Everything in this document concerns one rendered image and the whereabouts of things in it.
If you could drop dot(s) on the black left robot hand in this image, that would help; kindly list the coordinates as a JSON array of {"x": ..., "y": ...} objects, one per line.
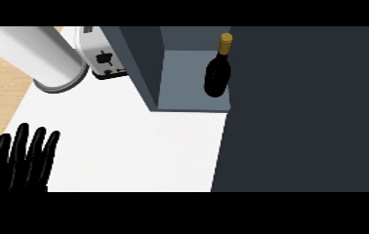
[{"x": 24, "y": 166}]

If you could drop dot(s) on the grey open cabinet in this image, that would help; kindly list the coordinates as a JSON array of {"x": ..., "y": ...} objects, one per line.
[{"x": 177, "y": 82}]

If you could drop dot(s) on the dark wine bottle gold cap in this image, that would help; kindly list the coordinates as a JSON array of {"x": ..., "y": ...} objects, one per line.
[{"x": 217, "y": 75}]

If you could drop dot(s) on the silver toaster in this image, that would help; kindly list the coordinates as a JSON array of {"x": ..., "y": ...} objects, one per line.
[{"x": 103, "y": 57}]

